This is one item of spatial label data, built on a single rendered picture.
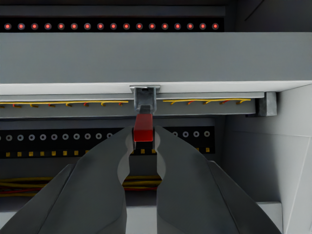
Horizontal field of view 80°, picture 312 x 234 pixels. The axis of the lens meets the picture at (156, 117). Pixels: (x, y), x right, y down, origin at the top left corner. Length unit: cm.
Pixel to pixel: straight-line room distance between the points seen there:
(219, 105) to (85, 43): 16
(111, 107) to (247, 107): 17
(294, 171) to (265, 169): 5
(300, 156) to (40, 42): 27
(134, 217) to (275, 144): 19
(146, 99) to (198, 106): 7
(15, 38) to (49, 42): 3
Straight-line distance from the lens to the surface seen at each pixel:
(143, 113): 16
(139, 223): 25
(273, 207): 28
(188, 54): 17
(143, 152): 36
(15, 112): 29
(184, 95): 22
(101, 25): 34
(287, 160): 27
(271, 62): 20
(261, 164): 31
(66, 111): 26
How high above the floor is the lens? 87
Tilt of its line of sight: 17 degrees up
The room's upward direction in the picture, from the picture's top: 180 degrees clockwise
